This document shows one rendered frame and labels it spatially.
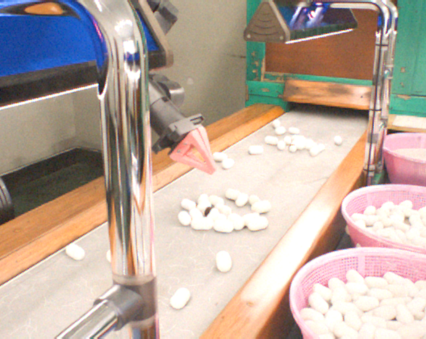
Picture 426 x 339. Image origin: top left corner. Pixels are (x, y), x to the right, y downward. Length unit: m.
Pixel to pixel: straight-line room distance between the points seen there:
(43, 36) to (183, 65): 2.47
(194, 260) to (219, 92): 2.07
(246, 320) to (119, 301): 0.33
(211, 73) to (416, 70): 1.44
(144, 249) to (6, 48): 0.18
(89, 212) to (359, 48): 1.05
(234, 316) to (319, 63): 1.17
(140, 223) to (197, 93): 2.59
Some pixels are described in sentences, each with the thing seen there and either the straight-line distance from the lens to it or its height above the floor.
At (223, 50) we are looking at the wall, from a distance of 2.69.
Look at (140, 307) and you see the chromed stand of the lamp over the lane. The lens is 0.25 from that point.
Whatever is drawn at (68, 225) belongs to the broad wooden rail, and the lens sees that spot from 0.81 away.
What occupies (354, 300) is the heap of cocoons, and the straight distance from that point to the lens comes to 0.66.
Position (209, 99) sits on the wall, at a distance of 2.77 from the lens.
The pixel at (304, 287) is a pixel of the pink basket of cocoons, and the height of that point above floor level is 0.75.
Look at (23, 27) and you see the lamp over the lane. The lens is 0.37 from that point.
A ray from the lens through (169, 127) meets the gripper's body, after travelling 0.78.
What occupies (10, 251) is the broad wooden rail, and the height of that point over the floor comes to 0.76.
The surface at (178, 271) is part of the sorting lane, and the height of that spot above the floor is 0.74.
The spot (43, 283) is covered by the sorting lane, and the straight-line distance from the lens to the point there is 0.70.
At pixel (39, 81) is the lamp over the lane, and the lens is 0.35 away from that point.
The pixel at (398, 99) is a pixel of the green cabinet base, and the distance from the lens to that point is 1.57.
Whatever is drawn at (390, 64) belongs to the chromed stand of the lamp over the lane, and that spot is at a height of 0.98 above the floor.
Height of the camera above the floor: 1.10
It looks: 19 degrees down
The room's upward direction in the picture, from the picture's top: straight up
